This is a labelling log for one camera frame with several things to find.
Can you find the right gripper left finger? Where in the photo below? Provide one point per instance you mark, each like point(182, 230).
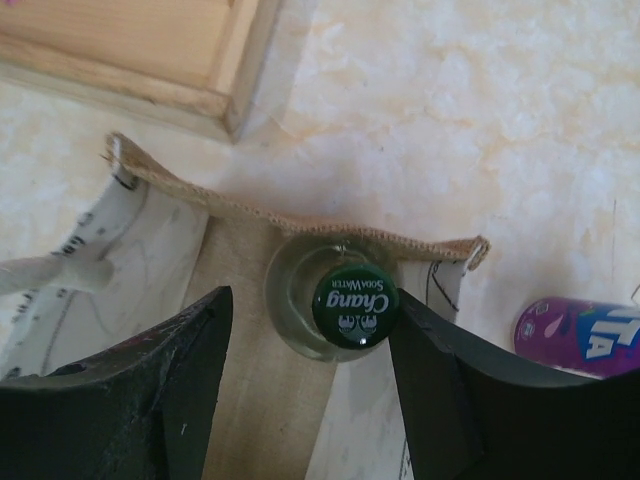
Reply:
point(142, 409)

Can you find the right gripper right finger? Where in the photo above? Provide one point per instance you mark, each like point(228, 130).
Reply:
point(472, 410)

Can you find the purple soda can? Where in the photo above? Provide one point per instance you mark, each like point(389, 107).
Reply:
point(592, 338)

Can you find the green glass soda water bottle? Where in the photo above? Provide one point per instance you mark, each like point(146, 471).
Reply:
point(332, 299)

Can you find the canvas burlap tote bag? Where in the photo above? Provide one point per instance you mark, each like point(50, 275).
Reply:
point(153, 245)

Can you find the wooden clothes rack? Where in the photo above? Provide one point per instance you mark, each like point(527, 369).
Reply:
point(188, 64)

